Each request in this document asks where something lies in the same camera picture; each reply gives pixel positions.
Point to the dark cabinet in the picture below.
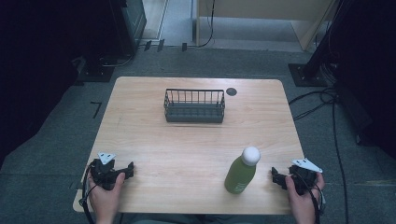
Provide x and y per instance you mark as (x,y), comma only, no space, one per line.
(130,25)

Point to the person's left hand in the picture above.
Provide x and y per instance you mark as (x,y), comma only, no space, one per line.
(104,199)

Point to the light wooden partition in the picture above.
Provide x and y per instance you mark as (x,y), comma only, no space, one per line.
(264,9)

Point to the black round table grommet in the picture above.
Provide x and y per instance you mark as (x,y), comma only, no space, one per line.
(231,91)

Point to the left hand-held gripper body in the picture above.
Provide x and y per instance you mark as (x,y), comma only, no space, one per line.
(101,174)

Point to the green bottle with white cap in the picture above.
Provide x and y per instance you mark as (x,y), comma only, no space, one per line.
(241,175)

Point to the person's right hand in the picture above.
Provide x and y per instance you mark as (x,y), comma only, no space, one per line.
(300,203)

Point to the black metal stand with base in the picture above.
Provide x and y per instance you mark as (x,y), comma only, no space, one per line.
(314,65)

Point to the black stand base plate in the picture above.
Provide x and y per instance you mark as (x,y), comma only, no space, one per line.
(95,73)

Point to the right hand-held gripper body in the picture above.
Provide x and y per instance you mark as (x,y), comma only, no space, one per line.
(303,179)

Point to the dark curtain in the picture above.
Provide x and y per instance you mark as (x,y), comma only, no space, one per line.
(37,62)
(370,62)

